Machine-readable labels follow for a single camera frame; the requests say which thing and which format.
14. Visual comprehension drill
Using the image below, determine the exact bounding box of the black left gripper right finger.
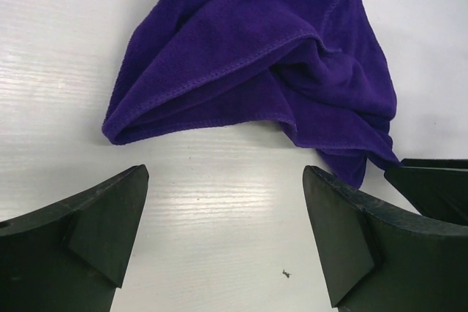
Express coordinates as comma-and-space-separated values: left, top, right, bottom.
303, 166, 467, 311

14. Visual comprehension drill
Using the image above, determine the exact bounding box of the purple towel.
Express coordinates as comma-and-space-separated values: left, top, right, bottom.
102, 0, 399, 188

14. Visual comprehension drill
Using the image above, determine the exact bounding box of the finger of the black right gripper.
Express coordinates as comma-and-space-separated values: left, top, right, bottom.
384, 159, 467, 225

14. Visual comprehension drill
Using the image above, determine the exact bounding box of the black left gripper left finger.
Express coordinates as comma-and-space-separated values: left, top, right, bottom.
1, 165, 149, 312

